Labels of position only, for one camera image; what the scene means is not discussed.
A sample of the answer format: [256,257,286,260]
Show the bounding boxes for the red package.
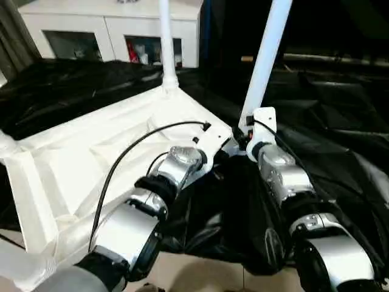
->
[126,41,139,63]

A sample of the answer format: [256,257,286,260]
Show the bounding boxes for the black work mat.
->
[0,56,389,274]

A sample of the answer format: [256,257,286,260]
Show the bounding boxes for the white glass-door cabinet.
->
[16,0,204,69]

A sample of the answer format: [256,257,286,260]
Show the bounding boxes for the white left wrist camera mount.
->
[191,121,234,176]

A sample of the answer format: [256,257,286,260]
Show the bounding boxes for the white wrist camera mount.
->
[191,121,234,176]
[244,106,278,161]

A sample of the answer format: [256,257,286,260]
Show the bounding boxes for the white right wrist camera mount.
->
[244,106,278,161]

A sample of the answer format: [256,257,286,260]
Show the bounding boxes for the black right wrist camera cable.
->
[247,117,329,207]

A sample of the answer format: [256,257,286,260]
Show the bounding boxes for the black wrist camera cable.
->
[88,120,213,252]
[247,117,329,207]

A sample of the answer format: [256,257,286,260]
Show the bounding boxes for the black left wrist camera cable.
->
[88,120,213,252]

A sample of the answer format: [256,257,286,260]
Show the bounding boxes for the dark metal rail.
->
[282,52,389,69]

